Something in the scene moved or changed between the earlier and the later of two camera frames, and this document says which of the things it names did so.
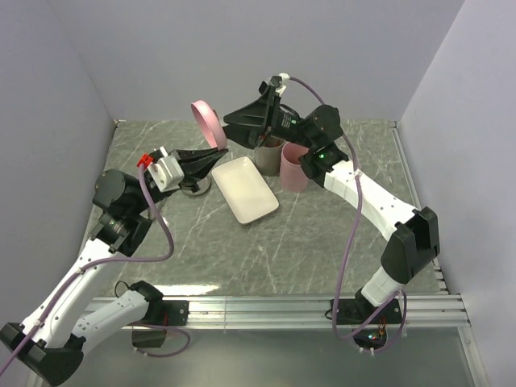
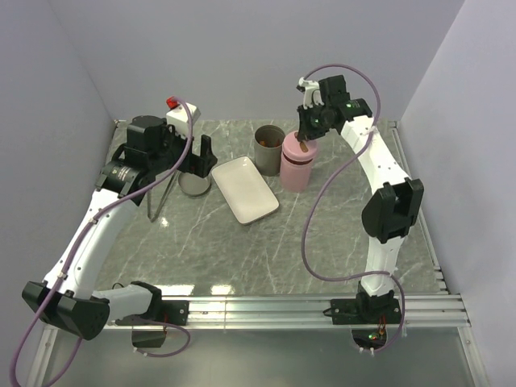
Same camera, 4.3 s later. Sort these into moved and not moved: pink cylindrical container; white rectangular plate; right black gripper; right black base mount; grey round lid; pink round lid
Moved: right black gripper; pink round lid
Not moved: right black base mount; pink cylindrical container; grey round lid; white rectangular plate
